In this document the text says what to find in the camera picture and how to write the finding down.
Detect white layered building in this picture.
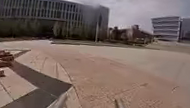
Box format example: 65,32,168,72
149,13,183,43

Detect large curved glass-fronted building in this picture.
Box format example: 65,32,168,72
0,0,111,43

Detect low brown building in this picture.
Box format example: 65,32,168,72
106,21,156,47

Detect row of trees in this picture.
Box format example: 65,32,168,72
0,15,99,48

